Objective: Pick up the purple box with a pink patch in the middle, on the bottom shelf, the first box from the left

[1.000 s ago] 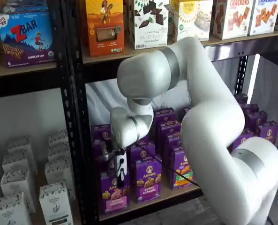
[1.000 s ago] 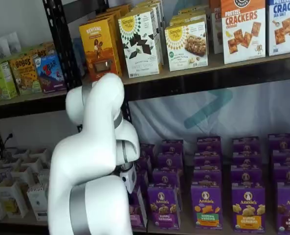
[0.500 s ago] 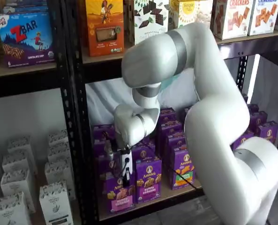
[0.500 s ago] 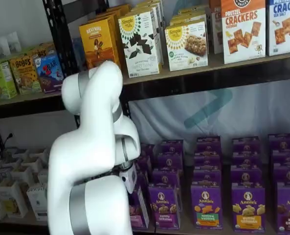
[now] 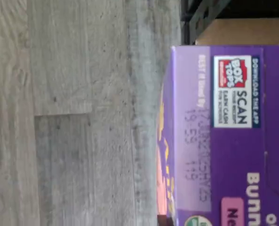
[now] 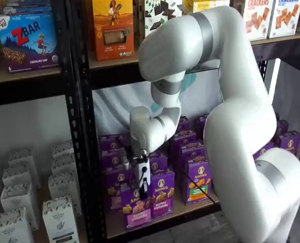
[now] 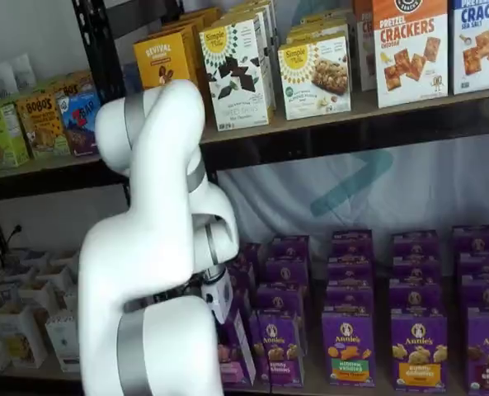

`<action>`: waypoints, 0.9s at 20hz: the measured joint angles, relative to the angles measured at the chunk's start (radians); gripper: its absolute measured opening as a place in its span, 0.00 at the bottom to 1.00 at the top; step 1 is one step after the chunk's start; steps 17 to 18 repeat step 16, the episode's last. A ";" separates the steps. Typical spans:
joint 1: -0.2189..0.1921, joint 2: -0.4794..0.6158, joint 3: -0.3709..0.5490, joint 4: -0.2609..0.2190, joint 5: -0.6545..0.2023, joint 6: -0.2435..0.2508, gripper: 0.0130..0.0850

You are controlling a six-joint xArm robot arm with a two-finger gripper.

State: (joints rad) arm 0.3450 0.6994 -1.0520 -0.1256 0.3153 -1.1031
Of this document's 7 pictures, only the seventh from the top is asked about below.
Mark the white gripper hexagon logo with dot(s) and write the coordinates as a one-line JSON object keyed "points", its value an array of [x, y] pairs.
{"points": [[218, 297]]}

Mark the purple Annie's box pink patch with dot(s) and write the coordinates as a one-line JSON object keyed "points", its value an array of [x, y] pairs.
{"points": [[242, 354]]}

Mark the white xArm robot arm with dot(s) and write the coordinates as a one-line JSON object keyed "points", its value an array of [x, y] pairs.
{"points": [[161, 165]]}

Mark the purple Annie's box violet patch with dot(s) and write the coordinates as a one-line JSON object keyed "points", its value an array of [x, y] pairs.
{"points": [[277, 299], [289, 247], [281, 350], [285, 272]]}

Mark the purple Annie's box green patch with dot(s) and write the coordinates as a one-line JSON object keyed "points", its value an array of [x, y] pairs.
{"points": [[349, 299], [349, 272], [347, 350], [351, 243]]}

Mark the purple Annie's box orange patch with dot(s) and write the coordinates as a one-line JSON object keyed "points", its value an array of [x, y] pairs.
{"points": [[415, 270], [415, 299], [419, 350], [415, 243]]}

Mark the blue ZBar snack box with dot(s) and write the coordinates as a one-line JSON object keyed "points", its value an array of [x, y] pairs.
{"points": [[79, 123]]}

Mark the Simple Mills box dark crackers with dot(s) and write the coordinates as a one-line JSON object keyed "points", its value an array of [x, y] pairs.
{"points": [[248, 10], [236, 74]]}

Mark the Simple Mills box yellow bar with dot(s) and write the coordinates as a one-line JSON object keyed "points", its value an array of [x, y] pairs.
{"points": [[318, 25], [314, 78]]}

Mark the orange Bobo's box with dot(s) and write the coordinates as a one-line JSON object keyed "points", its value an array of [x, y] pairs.
{"points": [[73, 84], [42, 128]]}

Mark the orange Revival box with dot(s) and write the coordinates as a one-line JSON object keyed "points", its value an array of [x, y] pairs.
{"points": [[163, 57], [186, 24]]}

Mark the green Bobo's box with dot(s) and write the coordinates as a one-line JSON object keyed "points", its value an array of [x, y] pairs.
{"points": [[1, 140]]}

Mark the pretzel crackers cheddar box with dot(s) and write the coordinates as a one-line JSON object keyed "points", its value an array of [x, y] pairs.
{"points": [[411, 53]]}

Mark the pretzel crackers sea salt box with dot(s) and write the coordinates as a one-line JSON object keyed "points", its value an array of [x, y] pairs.
{"points": [[481, 49]]}

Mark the black metal shelving rack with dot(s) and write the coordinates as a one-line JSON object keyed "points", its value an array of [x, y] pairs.
{"points": [[351, 148]]}

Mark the white backdrop cloth teal logo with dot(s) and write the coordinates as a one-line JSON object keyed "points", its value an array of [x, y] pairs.
{"points": [[433, 185]]}

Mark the white paper pouch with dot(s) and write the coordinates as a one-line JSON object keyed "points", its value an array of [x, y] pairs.
{"points": [[21, 68], [1, 80]]}

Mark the black wall plug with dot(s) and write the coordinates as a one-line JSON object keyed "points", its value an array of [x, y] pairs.
{"points": [[16, 229]]}

